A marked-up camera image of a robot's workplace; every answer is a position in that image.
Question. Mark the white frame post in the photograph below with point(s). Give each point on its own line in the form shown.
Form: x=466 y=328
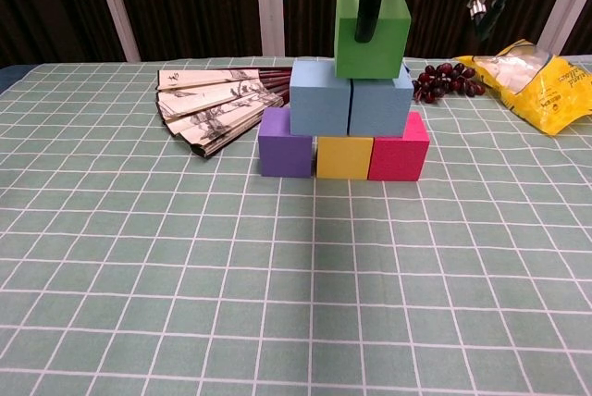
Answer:
x=562 y=7
x=270 y=7
x=115 y=12

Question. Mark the green checked tablecloth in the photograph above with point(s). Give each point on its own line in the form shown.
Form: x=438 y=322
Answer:
x=296 y=299

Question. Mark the yellow snack bag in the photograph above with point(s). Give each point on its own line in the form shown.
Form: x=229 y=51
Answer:
x=555 y=100

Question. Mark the green foam cube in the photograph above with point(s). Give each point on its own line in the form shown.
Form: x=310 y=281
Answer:
x=370 y=56

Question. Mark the light blue foam cube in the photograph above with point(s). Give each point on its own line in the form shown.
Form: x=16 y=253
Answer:
x=379 y=109
x=316 y=109

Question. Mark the dark red grape bunch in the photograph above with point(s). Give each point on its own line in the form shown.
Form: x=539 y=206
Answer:
x=444 y=81

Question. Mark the yellow foam cube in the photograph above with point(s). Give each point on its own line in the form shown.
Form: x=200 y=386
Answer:
x=344 y=157

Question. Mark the magenta foam cube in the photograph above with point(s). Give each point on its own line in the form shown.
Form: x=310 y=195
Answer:
x=398 y=160

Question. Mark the painted paper folding fan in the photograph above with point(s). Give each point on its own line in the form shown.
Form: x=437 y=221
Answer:
x=213 y=100

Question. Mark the purple foam cube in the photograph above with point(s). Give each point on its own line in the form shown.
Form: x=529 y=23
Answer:
x=282 y=155

